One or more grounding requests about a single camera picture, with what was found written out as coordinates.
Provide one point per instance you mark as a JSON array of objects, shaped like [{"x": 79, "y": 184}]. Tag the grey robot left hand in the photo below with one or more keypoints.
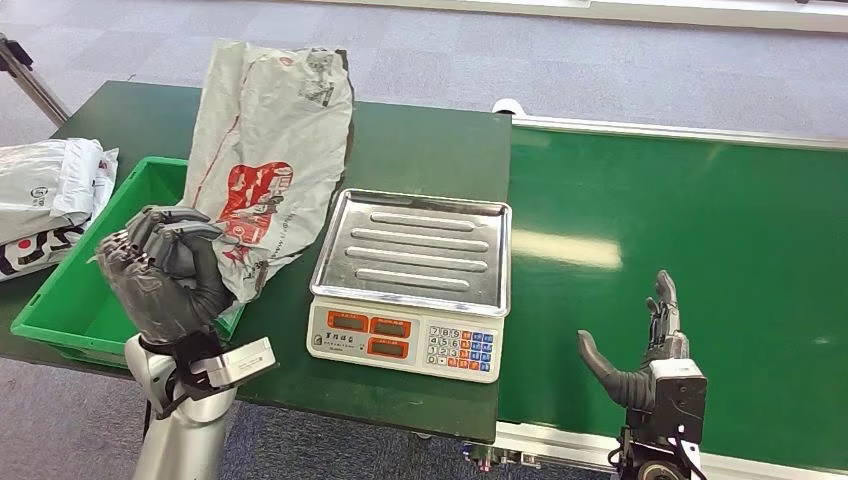
[{"x": 166, "y": 291}]

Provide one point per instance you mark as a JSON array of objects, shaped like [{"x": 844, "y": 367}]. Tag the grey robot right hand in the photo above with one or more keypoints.
[{"x": 629, "y": 387}]

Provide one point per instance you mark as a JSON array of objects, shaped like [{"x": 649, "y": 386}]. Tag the white red-printed poly bag package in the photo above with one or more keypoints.
[{"x": 272, "y": 146}]

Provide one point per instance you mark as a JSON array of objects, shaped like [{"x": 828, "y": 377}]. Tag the green conveyor belt machine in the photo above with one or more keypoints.
[{"x": 696, "y": 218}]

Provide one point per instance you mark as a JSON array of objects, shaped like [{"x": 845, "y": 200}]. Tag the green plastic crate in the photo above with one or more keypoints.
[{"x": 73, "y": 305}]

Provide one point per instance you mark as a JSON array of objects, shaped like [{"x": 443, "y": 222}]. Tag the small folded white poly bag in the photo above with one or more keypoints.
[{"x": 89, "y": 172}]

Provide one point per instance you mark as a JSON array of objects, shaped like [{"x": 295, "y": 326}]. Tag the white bag with black-red print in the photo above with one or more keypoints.
[{"x": 30, "y": 252}]

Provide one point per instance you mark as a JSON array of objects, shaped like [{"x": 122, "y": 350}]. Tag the large white poly bag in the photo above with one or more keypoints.
[{"x": 33, "y": 185}]

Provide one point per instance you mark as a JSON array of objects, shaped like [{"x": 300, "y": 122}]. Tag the electronic scale with steel tray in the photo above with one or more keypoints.
[{"x": 417, "y": 252}]

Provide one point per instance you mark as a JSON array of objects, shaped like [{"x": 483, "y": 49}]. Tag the metal stand leg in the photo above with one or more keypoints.
[{"x": 30, "y": 79}]

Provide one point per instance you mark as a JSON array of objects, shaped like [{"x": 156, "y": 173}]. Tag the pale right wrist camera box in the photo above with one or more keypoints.
[{"x": 679, "y": 397}]

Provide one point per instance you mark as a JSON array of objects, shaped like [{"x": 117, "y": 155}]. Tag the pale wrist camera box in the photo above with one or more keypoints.
[
  {"x": 242, "y": 363},
  {"x": 679, "y": 397}
]

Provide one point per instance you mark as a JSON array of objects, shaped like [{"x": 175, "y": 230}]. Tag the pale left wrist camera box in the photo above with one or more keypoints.
[{"x": 242, "y": 363}]

